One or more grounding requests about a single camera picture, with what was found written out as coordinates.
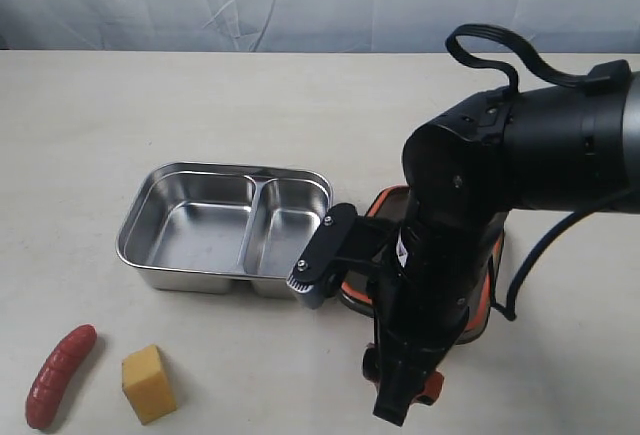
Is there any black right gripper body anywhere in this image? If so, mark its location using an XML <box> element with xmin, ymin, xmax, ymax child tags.
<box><xmin>371</xmin><ymin>225</ymin><xmax>493</xmax><ymax>380</ymax></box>

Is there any dark transparent lunch box lid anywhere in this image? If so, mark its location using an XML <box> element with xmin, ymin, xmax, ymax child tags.
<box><xmin>339</xmin><ymin>185</ymin><xmax>505</xmax><ymax>345</ymax></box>

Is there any yellow toy cheese block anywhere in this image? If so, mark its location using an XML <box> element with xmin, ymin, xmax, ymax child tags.
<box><xmin>121</xmin><ymin>344</ymin><xmax>178</xmax><ymax>425</ymax></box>

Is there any red toy sausage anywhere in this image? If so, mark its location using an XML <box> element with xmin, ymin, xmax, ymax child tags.
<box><xmin>25</xmin><ymin>324</ymin><xmax>97</xmax><ymax>430</ymax></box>

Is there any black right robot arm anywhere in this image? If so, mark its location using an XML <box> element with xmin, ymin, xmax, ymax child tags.
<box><xmin>363</xmin><ymin>61</ymin><xmax>639</xmax><ymax>425</ymax></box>

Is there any stainless steel lunch box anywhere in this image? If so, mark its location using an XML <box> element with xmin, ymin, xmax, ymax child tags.
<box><xmin>116</xmin><ymin>162</ymin><xmax>333</xmax><ymax>299</ymax></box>

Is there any blue wrinkled backdrop cloth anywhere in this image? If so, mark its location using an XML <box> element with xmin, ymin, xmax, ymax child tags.
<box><xmin>1</xmin><ymin>0</ymin><xmax>639</xmax><ymax>52</ymax></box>

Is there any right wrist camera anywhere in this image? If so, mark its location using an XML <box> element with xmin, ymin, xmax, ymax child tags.
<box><xmin>286</xmin><ymin>203</ymin><xmax>398</xmax><ymax>310</ymax></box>

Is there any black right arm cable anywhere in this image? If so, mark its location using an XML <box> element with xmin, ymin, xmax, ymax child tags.
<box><xmin>444</xmin><ymin>23</ymin><xmax>631</xmax><ymax>324</ymax></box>

